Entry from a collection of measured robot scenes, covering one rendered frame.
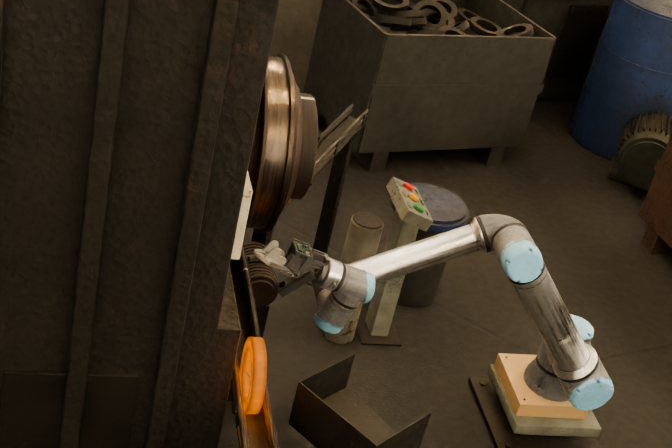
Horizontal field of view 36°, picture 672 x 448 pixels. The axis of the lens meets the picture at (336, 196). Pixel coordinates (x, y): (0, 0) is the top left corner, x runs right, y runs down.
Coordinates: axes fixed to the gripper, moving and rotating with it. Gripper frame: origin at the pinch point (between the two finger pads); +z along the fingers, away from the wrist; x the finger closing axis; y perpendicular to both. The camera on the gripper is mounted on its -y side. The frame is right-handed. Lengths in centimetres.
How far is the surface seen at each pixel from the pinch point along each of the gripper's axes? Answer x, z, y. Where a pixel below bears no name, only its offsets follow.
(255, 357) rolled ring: 52, 9, 3
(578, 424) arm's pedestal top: -3, -138, -22
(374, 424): 51, -30, -6
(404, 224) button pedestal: -61, -69, -2
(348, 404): 45, -24, -7
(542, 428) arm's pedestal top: -2, -125, -27
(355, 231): -58, -53, -10
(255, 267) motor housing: -25.7, -12.9, -18.8
